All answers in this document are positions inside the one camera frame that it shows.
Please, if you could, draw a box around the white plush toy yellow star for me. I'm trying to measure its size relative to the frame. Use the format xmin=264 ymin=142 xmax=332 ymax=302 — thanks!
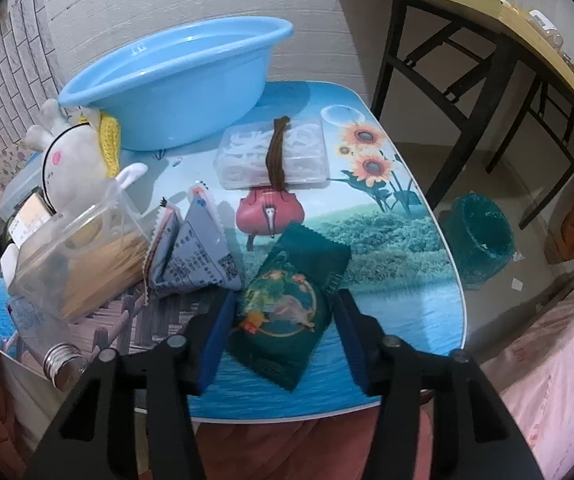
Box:
xmin=22 ymin=99 xmax=149 ymax=211

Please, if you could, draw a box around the green waste basket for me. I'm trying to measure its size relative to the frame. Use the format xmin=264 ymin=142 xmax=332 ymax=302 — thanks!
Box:
xmin=439 ymin=192 xmax=516 ymax=291

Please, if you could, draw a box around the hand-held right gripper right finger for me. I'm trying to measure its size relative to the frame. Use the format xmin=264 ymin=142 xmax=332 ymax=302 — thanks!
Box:
xmin=333 ymin=287 xmax=548 ymax=480

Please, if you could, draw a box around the clear toothpick box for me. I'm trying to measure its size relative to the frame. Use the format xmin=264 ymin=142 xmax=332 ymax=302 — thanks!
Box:
xmin=7 ymin=180 xmax=153 ymax=323

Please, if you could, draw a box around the light blue plastic basin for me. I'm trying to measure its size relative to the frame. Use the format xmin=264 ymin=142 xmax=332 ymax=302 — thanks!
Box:
xmin=58 ymin=16 xmax=295 ymax=151

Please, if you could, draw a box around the reddish pink cloth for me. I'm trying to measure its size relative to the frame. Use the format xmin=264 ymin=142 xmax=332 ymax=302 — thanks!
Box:
xmin=0 ymin=305 xmax=448 ymax=480

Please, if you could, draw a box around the beige and white tissue pack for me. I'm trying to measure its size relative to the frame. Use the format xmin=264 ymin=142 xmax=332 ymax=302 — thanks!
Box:
xmin=0 ymin=187 xmax=57 ymax=281

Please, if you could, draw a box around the green snack packet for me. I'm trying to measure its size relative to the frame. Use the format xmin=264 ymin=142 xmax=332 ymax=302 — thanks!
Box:
xmin=227 ymin=222 xmax=352 ymax=392

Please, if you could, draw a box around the grey printed triangular packet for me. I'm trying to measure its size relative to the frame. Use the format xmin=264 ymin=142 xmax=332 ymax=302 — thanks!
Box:
xmin=142 ymin=183 xmax=245 ymax=306

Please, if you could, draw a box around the clear plastic jar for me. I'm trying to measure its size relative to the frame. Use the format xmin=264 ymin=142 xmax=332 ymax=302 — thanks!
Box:
xmin=527 ymin=9 xmax=565 ymax=51

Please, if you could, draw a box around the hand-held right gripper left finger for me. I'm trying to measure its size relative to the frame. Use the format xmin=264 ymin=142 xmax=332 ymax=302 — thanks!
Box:
xmin=26 ymin=290 xmax=240 ymax=480

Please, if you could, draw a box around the brown hair tie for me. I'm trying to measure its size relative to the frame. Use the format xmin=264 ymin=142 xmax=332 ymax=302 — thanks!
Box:
xmin=265 ymin=116 xmax=290 ymax=192

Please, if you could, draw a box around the clear box of white rings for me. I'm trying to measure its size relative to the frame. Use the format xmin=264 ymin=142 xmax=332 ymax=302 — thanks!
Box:
xmin=213 ymin=121 xmax=332 ymax=190

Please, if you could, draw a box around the clear bottle with metal cap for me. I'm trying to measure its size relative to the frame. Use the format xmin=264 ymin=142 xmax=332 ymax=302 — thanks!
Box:
xmin=7 ymin=295 xmax=90 ymax=391

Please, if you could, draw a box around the wooden table with black legs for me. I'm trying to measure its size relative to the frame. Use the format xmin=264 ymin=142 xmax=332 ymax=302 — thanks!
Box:
xmin=331 ymin=0 xmax=574 ymax=231

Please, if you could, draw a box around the pink blanket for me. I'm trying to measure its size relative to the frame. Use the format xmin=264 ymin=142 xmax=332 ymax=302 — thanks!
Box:
xmin=477 ymin=267 xmax=574 ymax=480

